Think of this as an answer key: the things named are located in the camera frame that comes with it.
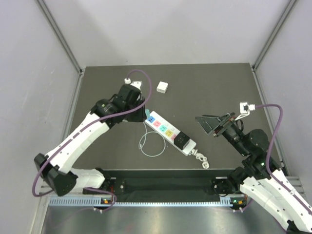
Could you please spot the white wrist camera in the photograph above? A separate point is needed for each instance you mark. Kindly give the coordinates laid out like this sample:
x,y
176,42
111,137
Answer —
x,y
135,83
245,109

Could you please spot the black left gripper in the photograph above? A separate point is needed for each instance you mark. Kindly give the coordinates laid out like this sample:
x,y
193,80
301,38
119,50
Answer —
x,y
140,117

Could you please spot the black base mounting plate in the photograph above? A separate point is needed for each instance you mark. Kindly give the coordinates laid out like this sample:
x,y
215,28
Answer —
x,y
209,182

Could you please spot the teal plug adapter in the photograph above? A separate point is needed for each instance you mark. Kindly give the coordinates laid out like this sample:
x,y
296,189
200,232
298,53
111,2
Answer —
x,y
147,112

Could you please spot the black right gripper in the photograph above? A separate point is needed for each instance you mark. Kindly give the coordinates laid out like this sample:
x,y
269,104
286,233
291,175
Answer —
x,y
210,123

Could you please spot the white cube charger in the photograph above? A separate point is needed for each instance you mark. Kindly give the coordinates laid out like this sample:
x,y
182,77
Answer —
x,y
162,87

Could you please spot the white multicolour power strip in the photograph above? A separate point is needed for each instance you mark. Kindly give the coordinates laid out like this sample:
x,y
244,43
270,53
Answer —
x,y
168,131

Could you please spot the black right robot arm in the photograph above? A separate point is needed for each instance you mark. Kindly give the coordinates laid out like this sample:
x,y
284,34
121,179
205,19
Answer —
x,y
260,177

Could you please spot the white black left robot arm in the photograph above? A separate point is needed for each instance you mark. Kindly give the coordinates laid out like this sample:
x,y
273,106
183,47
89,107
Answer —
x,y
56,166

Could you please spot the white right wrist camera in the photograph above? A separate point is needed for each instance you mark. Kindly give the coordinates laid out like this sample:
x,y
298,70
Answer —
x,y
245,109

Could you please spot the black power plug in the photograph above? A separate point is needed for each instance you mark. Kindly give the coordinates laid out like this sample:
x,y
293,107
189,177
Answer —
x,y
181,140

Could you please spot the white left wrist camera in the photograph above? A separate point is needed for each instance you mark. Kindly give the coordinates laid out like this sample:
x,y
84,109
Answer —
x,y
135,83

